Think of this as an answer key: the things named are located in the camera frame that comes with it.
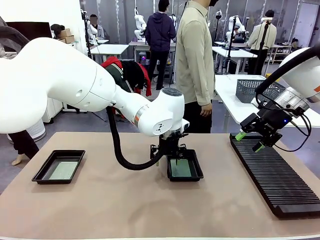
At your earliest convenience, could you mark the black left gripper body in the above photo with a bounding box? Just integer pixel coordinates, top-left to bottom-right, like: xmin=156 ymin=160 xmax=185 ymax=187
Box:
xmin=158 ymin=134 xmax=182 ymax=151

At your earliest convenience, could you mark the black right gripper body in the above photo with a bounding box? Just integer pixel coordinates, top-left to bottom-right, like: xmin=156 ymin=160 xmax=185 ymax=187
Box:
xmin=258 ymin=102 xmax=293 ymax=135

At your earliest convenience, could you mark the green circuit board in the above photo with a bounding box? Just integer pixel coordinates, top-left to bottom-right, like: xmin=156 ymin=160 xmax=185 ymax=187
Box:
xmin=169 ymin=159 xmax=193 ymax=178
xmin=48 ymin=161 xmax=79 ymax=180

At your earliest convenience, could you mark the black ESD tray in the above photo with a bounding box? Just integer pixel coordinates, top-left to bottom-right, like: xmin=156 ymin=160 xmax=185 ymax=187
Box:
xmin=31 ymin=149 xmax=86 ymax=185
xmin=165 ymin=149 xmax=205 ymax=183

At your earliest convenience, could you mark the person's right forearm beige sleeve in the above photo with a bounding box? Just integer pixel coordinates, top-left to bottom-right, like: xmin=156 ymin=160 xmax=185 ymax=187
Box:
xmin=196 ymin=72 xmax=216 ymax=107

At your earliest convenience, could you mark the person's right hand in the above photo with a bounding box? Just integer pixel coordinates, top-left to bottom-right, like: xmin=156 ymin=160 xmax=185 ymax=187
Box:
xmin=199 ymin=103 xmax=213 ymax=118

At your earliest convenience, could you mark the white work table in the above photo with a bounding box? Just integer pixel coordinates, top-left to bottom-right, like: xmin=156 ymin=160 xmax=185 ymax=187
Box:
xmin=89 ymin=44 xmax=130 ymax=63
xmin=214 ymin=74 xmax=320 ymax=135
xmin=212 ymin=46 xmax=258 ymax=75

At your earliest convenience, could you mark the grey mesh basket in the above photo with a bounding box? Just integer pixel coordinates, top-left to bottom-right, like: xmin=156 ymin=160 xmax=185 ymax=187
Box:
xmin=235 ymin=79 xmax=286 ymax=104

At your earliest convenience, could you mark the black slotted board rack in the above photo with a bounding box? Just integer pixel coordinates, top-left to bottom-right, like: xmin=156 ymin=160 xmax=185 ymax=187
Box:
xmin=229 ymin=132 xmax=320 ymax=220

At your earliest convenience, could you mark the metal storage shelf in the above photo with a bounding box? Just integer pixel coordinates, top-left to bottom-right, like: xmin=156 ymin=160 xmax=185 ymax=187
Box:
xmin=271 ymin=43 xmax=292 ymax=65

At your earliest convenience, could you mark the black jacket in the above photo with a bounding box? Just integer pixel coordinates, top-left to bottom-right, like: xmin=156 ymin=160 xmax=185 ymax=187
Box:
xmin=122 ymin=61 xmax=149 ymax=91

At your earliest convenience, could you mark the person in cream sweater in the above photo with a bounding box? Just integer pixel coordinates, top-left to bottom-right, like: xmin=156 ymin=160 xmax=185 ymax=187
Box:
xmin=247 ymin=9 xmax=278 ymax=76

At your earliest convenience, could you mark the dark green puffer jacket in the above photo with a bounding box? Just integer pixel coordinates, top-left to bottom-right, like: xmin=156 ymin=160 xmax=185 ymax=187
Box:
xmin=104 ymin=63 xmax=135 ymax=94

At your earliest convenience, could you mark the person in beige shirt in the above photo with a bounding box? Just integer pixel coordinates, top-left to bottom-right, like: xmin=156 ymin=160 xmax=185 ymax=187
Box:
xmin=174 ymin=0 xmax=218 ymax=134

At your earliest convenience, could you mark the pale door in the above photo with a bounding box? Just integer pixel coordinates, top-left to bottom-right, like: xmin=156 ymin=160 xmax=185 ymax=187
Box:
xmin=292 ymin=2 xmax=320 ymax=51

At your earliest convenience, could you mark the red jacket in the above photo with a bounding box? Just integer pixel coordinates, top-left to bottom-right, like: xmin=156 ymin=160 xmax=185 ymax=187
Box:
xmin=101 ymin=56 xmax=153 ymax=97

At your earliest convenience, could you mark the white desk with wooden top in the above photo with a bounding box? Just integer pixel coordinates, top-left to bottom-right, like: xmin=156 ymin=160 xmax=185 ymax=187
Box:
xmin=41 ymin=96 xmax=65 ymax=124

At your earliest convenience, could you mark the person in navy hoodie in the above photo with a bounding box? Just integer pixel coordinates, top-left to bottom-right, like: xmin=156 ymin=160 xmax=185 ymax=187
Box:
xmin=145 ymin=0 xmax=177 ymax=91

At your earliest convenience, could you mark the black stand with round head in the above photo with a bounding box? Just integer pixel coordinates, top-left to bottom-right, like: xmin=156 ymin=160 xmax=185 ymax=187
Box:
xmin=215 ymin=9 xmax=224 ymax=42

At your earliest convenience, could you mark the white air purifier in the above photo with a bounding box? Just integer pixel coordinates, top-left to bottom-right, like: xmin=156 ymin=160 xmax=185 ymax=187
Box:
xmin=26 ymin=118 xmax=47 ymax=143

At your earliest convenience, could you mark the seated person in grey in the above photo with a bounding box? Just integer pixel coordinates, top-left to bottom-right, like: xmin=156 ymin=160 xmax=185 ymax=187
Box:
xmin=86 ymin=14 xmax=106 ymax=41

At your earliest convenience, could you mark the black cap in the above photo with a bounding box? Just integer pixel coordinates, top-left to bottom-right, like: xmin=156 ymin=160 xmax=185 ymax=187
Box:
xmin=50 ymin=24 xmax=66 ymax=38

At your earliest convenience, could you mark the black computer monitor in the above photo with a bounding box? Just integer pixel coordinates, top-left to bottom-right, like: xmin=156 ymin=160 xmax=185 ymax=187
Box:
xmin=6 ymin=21 xmax=53 ymax=42

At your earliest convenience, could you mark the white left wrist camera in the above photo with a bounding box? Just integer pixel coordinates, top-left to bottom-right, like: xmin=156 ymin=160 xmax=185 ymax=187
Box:
xmin=178 ymin=119 xmax=190 ymax=132

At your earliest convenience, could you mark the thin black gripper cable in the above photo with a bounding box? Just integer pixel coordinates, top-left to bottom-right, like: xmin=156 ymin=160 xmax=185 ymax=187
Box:
xmin=254 ymin=93 xmax=313 ymax=153

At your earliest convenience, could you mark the black right arm cable sleeve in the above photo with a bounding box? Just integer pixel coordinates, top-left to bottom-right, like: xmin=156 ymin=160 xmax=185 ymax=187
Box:
xmin=254 ymin=43 xmax=320 ymax=101

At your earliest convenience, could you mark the black arm cable sleeve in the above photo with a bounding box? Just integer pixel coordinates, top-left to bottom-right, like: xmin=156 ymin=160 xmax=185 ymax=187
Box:
xmin=254 ymin=43 xmax=320 ymax=101
xmin=106 ymin=104 xmax=165 ymax=171

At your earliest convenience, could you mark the black left arm cable sleeve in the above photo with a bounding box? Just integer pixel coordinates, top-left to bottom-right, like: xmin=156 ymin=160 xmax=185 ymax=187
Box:
xmin=106 ymin=104 xmax=165 ymax=171

